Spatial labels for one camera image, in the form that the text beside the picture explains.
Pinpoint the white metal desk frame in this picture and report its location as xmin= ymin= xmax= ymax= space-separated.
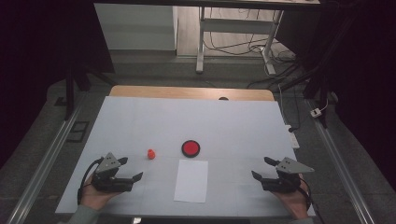
xmin=195 ymin=6 xmax=284 ymax=76

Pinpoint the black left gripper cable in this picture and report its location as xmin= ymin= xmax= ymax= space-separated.
xmin=77 ymin=157 xmax=105 ymax=205

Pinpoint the black metal stand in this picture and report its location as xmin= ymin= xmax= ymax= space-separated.
xmin=64 ymin=62 xmax=118 ymax=120
xmin=276 ymin=62 xmax=337 ymax=129

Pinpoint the black floor socket box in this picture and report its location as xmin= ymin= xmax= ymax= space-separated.
xmin=66 ymin=120 xmax=91 ymax=144

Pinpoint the person's left hand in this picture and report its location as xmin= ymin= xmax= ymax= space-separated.
xmin=79 ymin=174 xmax=120 ymax=212

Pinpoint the white paper sheet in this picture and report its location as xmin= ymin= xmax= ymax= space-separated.
xmin=173 ymin=159 xmax=209 ymax=203

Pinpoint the white power strip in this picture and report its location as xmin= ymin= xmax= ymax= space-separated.
xmin=285 ymin=124 xmax=301 ymax=149

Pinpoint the person's right hand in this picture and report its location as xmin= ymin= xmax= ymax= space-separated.
xmin=272 ymin=174 xmax=312 ymax=220

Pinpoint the tangle of black floor cables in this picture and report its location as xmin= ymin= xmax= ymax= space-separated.
xmin=204 ymin=7 xmax=297 ymax=90

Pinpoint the white cabinet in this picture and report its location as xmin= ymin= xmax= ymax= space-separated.
xmin=93 ymin=3 xmax=178 ymax=52

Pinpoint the round black red ink pad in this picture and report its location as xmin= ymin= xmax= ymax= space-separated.
xmin=181 ymin=139 xmax=201 ymax=159

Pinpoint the black curtain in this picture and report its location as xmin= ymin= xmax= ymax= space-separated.
xmin=276 ymin=0 xmax=396 ymax=194
xmin=0 ymin=0 xmax=115 ymax=169

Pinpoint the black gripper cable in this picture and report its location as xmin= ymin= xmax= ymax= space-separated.
xmin=299 ymin=176 xmax=325 ymax=224
xmin=77 ymin=157 xmax=105 ymax=205

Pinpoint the aluminium floor rail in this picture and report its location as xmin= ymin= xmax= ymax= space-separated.
xmin=306 ymin=99 xmax=377 ymax=224
xmin=6 ymin=102 xmax=85 ymax=224

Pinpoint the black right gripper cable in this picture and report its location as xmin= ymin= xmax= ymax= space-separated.
xmin=299 ymin=176 xmax=325 ymax=224

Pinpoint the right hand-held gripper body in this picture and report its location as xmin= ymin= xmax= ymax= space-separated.
xmin=261 ymin=157 xmax=316 ymax=194

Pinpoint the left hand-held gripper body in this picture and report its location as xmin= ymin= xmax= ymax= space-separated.
xmin=91 ymin=152 xmax=134 ymax=193

